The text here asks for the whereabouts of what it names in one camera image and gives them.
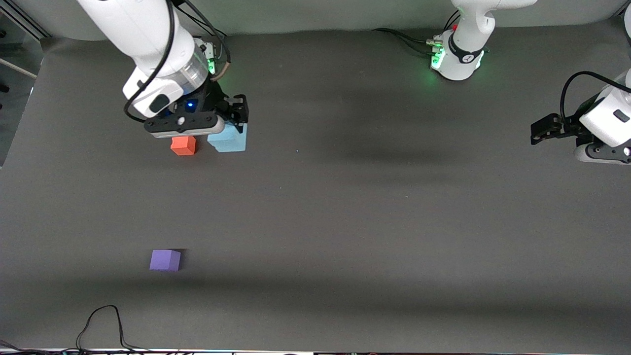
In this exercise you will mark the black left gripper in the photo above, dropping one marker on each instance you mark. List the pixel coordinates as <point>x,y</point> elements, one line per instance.
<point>572,124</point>

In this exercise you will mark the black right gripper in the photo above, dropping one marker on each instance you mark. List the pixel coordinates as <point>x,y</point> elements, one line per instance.
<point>215,100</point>

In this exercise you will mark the light blue foam block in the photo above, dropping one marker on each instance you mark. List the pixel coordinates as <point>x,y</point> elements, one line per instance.
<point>227,142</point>

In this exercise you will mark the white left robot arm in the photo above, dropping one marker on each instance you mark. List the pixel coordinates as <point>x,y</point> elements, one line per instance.
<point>463,54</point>

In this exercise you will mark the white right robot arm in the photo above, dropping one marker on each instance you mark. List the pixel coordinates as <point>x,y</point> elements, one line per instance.
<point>143,34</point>

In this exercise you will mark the orange foam block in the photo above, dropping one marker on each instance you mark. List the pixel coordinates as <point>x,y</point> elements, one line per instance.
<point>183,146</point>

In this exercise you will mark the purple foam block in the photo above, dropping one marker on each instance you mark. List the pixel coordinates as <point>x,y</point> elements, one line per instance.
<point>164,260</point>

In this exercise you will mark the dark grey table mat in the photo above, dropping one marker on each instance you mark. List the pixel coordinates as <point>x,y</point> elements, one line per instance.
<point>315,222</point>

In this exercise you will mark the thin white bar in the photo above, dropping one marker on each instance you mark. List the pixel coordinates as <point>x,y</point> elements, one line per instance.
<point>17,68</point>

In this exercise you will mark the aluminium frame rail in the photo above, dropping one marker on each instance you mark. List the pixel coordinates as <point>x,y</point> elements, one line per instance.
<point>27,24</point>

